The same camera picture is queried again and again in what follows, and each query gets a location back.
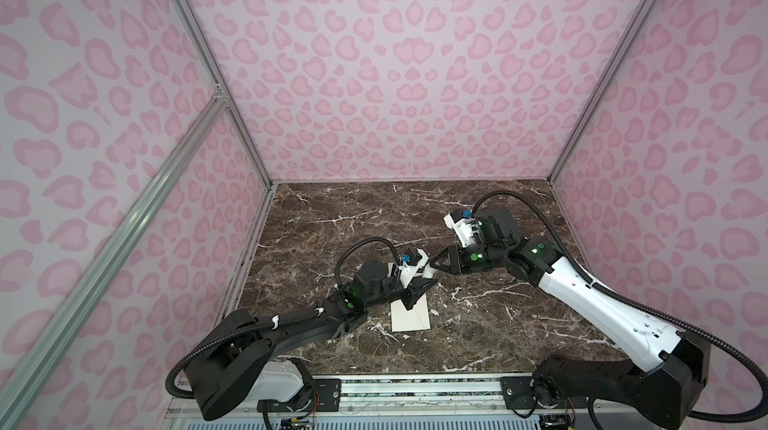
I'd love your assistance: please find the cream white envelope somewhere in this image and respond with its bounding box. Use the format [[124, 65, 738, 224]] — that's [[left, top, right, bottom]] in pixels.
[[390, 294, 430, 332]]

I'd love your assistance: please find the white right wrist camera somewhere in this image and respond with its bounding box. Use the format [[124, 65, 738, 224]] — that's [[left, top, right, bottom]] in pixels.
[[444, 209, 480, 248]]

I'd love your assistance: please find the metal base rail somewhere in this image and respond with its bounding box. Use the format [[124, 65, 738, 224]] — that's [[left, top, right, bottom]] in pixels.
[[161, 372, 685, 430]]

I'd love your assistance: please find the black left corrugated cable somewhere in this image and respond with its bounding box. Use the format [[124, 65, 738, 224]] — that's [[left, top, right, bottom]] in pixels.
[[334, 236, 402, 296]]

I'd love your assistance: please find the aluminium diagonal frame bar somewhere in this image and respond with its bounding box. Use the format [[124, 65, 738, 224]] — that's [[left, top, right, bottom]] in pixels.
[[1, 98, 226, 429]]

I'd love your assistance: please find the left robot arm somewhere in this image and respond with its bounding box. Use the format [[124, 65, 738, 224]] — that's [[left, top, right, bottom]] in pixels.
[[165, 260, 437, 421]]

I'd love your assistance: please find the black right corrugated cable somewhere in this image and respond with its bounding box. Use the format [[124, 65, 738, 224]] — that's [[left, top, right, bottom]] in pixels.
[[471, 190, 768, 424]]

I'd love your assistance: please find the aluminium corner frame post left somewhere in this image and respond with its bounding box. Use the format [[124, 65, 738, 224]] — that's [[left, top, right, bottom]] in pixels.
[[170, 0, 273, 189]]

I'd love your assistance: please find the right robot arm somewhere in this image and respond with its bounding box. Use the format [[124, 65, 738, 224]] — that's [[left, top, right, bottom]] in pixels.
[[430, 207, 710, 429]]

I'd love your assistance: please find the aluminium corner frame post right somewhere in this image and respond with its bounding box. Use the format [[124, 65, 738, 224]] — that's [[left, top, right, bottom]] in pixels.
[[547, 0, 662, 186]]

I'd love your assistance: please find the aluminium corner frame post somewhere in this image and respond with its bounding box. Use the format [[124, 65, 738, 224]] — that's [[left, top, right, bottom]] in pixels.
[[547, 0, 662, 186], [170, 0, 273, 189]]

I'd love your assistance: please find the black corrugated cable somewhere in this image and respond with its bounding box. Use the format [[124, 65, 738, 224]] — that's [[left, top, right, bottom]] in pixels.
[[471, 190, 768, 424], [334, 236, 402, 296]]

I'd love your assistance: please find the white glue stick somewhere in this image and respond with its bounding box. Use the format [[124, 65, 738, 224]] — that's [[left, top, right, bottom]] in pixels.
[[422, 265, 436, 278]]

